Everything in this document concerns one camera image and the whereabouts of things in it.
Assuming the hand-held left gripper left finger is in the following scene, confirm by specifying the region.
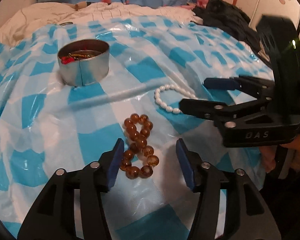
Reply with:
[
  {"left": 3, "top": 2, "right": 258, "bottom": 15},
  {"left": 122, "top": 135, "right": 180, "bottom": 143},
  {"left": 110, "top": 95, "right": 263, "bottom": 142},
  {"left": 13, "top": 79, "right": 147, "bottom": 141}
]
[{"left": 17, "top": 138, "right": 125, "bottom": 240}]

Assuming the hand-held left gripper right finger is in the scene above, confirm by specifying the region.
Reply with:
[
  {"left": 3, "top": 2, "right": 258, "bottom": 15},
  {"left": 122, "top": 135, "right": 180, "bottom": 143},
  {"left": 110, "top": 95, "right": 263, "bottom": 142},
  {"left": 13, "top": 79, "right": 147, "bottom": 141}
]
[{"left": 176, "top": 138, "right": 282, "bottom": 240}]

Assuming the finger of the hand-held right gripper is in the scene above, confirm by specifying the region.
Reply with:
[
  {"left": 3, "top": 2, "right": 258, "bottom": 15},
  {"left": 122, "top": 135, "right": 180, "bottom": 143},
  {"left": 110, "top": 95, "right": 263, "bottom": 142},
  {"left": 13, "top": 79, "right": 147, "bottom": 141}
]
[
  {"left": 204, "top": 75, "right": 276, "bottom": 102},
  {"left": 179, "top": 97, "right": 276, "bottom": 126}
]

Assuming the amber bead bracelet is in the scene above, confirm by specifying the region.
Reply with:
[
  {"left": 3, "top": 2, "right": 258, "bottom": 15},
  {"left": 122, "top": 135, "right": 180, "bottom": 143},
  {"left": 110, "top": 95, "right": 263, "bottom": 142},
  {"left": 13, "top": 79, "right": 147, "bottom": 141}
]
[{"left": 120, "top": 113, "right": 160, "bottom": 180}]

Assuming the white bead bracelet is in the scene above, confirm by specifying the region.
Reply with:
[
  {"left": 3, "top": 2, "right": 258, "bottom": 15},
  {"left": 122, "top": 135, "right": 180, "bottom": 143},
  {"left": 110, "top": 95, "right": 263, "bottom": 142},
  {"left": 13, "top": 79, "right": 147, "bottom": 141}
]
[{"left": 154, "top": 84, "right": 198, "bottom": 114}]

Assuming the round metal tin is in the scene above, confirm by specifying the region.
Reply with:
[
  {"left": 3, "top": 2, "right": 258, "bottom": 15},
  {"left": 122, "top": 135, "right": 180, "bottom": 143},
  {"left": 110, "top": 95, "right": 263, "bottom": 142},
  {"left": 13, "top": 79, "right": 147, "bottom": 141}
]
[{"left": 57, "top": 39, "right": 110, "bottom": 87}]

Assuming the gold shell bracelet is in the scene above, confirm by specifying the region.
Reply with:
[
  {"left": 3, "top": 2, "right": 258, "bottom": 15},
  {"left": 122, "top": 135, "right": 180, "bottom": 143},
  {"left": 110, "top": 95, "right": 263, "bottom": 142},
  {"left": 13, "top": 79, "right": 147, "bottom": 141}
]
[{"left": 69, "top": 51, "right": 91, "bottom": 60}]

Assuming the person's right hand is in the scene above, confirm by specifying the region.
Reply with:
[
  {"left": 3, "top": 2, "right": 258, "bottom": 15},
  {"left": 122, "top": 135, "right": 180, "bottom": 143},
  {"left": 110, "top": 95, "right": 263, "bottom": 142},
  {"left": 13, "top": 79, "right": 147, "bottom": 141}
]
[{"left": 259, "top": 134, "right": 300, "bottom": 178}]

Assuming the dark clothing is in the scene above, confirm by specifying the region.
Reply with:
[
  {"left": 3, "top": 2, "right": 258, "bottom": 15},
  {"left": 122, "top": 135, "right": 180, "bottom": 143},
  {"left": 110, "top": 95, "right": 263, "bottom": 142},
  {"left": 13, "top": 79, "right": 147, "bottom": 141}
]
[{"left": 192, "top": 0, "right": 262, "bottom": 53}]

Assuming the blue checkered plastic cloth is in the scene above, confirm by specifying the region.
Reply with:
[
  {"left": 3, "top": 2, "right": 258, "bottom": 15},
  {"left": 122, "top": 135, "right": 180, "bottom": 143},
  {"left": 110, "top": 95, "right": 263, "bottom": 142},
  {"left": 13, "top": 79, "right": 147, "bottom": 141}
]
[{"left": 0, "top": 15, "right": 268, "bottom": 240}]

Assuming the tan and black object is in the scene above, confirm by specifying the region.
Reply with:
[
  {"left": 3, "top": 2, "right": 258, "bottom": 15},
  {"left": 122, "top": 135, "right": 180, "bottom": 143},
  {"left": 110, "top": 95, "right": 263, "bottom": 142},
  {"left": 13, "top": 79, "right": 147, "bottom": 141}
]
[{"left": 74, "top": 2, "right": 93, "bottom": 11}]

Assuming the white striped quilt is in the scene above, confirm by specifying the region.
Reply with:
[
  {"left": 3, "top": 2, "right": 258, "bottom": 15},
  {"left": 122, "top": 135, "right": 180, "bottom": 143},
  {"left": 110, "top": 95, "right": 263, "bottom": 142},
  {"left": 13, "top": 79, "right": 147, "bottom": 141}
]
[{"left": 0, "top": 1, "right": 203, "bottom": 43}]

